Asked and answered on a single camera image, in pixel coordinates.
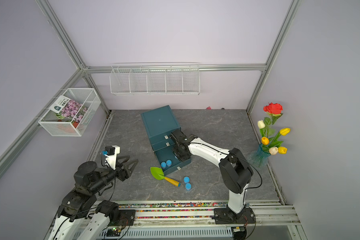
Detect green trowel yellow handle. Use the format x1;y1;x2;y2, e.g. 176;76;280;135
150;167;181;187

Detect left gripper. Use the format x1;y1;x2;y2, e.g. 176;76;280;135
90;154;139;193

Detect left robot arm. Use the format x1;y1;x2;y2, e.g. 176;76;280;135
48;156;139;240

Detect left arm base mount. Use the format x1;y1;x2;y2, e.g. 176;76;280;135
92;201;136;227

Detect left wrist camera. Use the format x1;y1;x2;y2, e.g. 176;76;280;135
102;145;121;170

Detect teal glass vase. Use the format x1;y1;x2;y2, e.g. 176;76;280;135
248;144;271;169

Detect white wire basket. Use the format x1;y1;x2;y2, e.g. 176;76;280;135
38;88;101;137

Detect purple flower seed packet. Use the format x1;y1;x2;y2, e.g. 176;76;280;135
49;95;88;124

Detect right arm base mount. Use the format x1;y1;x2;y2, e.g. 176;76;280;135
212;207;256;225

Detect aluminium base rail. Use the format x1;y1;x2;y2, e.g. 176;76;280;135
49;200;302;240

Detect teal bottom drawer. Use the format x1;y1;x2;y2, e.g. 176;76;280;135
155;146;192;176

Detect teal drawer cabinet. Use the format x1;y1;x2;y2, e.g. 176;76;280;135
141;105;181;151

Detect artificial flower bouquet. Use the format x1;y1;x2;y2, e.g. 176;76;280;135
257;103;291;156

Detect white wire wall shelf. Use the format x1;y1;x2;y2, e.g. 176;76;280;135
110;62;201;95

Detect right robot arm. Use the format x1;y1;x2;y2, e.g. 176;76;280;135
170;130;254;217

